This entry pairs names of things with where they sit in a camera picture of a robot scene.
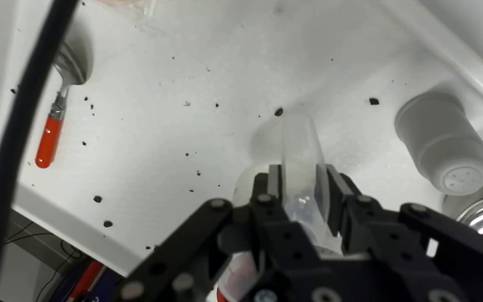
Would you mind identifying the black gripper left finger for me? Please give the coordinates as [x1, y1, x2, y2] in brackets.
[249, 164, 319, 302]

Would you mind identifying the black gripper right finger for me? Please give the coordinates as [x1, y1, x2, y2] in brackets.
[326, 164, 467, 302]

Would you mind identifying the clear plastic jug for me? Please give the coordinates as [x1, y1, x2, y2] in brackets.
[234, 114, 341, 255]

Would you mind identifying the grey salt shaker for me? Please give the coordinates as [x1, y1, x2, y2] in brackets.
[395, 92, 483, 196]

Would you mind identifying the white plastic tray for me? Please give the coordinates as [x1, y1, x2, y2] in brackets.
[14, 0, 483, 273]

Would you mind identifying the red-handled spoon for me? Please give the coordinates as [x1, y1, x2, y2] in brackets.
[36, 42, 88, 169]

